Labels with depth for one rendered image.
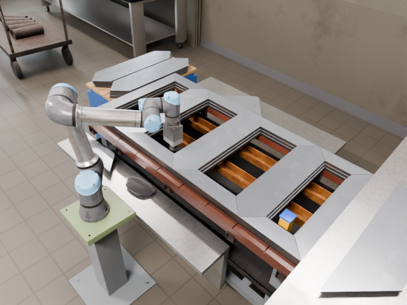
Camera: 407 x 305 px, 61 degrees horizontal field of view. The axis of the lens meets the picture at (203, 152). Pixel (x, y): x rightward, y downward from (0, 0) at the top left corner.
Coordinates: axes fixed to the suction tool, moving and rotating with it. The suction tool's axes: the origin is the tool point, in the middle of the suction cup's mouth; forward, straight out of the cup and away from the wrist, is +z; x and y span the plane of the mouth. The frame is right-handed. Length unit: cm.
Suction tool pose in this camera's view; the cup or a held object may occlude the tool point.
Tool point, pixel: (173, 148)
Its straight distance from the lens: 181.4
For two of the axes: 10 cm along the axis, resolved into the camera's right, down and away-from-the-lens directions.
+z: -0.3, 7.9, 6.1
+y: -6.5, -4.8, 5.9
